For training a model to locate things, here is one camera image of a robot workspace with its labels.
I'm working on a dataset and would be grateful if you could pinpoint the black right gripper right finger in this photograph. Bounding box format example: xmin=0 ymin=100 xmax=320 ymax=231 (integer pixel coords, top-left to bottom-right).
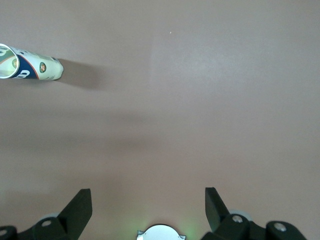
xmin=199 ymin=186 xmax=308 ymax=240

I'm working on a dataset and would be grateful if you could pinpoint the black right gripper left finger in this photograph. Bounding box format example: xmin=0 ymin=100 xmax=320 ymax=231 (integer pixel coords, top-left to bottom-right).
xmin=0 ymin=188 xmax=92 ymax=240

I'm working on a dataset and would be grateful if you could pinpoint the clear tennis ball can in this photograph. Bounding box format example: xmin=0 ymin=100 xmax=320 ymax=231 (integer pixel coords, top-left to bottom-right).
xmin=0 ymin=43 xmax=64 ymax=81

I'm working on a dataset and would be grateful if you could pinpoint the brown table mat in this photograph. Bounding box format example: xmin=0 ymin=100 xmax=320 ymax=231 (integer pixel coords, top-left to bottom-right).
xmin=0 ymin=0 xmax=320 ymax=240

